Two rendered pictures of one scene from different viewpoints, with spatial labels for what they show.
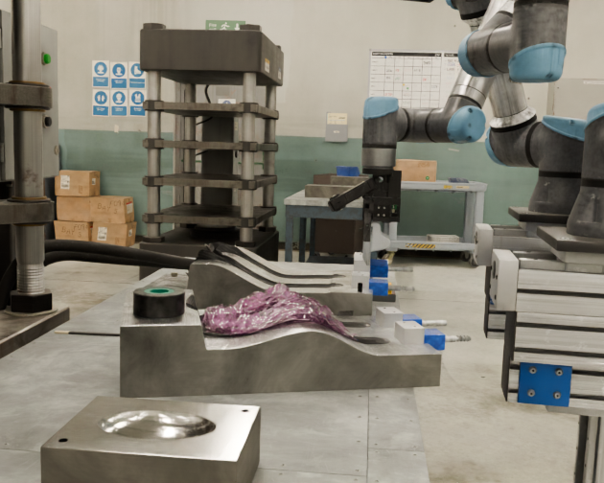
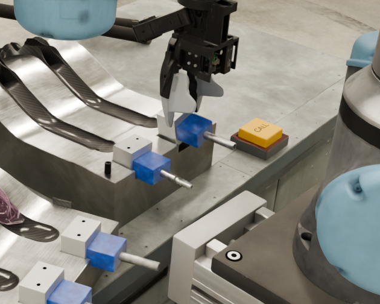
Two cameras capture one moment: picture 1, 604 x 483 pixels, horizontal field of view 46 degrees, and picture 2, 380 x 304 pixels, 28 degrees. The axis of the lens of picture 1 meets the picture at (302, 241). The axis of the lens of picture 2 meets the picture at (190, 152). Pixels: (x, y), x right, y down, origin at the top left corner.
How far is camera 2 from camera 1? 97 cm
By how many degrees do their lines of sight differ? 35
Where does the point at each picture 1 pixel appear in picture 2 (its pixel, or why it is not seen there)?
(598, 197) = not seen: hidden behind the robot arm
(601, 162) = not seen: hidden behind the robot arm
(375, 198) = (182, 40)
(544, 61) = (29, 9)
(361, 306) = (104, 193)
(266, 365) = not seen: outside the picture
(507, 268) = (181, 252)
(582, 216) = (304, 219)
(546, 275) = (228, 286)
